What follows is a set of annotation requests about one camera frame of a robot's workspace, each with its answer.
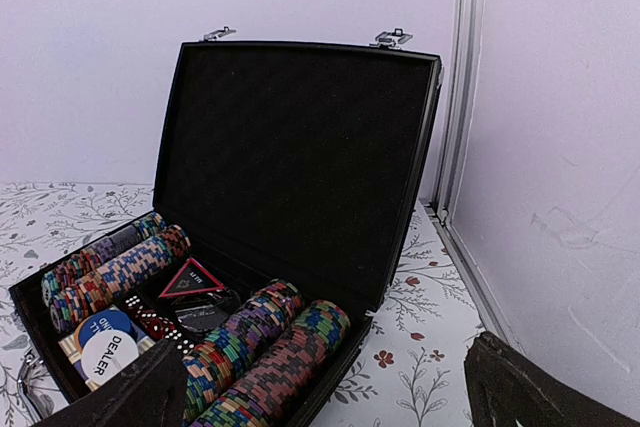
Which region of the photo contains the floral white tablecloth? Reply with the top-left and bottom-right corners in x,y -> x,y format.
1,182 -> 484,426

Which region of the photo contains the boxed card deck in case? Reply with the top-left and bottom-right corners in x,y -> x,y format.
59,306 -> 155,391

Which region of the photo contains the black poker chip case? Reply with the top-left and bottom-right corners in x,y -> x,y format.
10,31 -> 443,426

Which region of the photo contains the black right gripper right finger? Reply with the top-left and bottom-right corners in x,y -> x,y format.
464,331 -> 639,427

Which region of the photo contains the red dice set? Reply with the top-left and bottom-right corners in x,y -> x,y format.
124,295 -> 195,355

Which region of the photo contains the aluminium right corner post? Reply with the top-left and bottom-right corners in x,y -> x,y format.
432,0 -> 523,351

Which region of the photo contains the white dealer button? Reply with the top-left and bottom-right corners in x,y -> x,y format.
81,330 -> 139,386

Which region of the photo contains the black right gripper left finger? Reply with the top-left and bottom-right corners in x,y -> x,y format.
38,340 -> 187,427

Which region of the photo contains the red triangle all-in marker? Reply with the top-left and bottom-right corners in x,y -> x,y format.
159,257 -> 225,298

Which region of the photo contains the blue small blind button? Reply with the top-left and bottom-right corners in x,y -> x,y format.
75,310 -> 129,347

